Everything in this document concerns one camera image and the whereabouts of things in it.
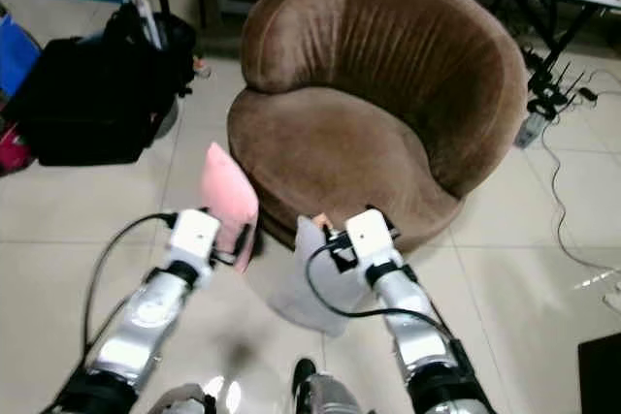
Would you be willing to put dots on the grey pillow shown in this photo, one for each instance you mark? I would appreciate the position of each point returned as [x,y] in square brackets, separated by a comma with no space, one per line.
[301,283]

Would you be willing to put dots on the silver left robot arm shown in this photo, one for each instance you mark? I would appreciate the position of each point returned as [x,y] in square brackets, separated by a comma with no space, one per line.
[146,327]

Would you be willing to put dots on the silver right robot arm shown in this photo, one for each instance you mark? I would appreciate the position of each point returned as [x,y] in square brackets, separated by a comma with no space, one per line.
[412,317]

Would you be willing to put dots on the small brown sofa tag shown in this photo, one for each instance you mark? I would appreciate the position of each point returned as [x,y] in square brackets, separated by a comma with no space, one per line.
[322,221]

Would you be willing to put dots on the pink pillow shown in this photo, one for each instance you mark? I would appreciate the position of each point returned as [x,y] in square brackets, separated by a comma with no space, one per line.
[228,191]

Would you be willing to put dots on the brown round velvet sofa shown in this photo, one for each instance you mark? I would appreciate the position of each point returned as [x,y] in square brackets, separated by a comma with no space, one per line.
[378,94]

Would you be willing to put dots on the black flat floor object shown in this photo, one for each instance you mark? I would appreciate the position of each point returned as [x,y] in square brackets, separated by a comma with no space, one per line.
[600,375]

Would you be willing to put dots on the robot right leg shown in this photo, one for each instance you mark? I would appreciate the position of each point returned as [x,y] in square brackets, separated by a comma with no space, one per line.
[335,397]

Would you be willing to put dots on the robot leg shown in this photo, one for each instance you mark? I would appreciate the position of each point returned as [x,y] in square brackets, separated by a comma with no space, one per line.
[189,401]
[335,397]

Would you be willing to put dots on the robot left leg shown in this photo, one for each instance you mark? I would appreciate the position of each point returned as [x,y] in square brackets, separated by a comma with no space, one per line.
[189,401]

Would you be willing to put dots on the small orange white bottle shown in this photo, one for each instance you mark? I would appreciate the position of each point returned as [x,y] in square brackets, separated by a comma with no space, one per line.
[202,67]

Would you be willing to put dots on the black suitcase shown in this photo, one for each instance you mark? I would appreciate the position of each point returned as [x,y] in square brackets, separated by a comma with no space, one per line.
[87,104]

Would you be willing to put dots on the black backpack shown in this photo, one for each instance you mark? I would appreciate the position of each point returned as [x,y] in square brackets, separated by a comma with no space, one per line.
[175,46]

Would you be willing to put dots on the grey power strip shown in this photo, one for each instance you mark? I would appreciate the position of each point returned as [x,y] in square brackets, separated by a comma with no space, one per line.
[528,131]

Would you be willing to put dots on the pink bag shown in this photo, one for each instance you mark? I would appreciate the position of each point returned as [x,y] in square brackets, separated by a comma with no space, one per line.
[12,152]

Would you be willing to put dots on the black router with antennas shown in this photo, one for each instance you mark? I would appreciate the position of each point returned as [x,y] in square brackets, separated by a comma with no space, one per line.
[548,94]

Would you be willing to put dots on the blue folder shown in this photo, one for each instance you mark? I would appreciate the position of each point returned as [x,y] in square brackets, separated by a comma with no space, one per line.
[17,55]

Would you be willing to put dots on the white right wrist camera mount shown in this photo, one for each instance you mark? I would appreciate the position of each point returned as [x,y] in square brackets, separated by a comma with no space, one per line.
[369,235]

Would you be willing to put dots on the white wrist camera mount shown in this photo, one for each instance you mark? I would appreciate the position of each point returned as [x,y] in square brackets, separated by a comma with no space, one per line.
[192,237]
[369,235]

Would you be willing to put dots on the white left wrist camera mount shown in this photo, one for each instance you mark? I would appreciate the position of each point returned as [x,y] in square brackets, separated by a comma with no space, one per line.
[192,237]

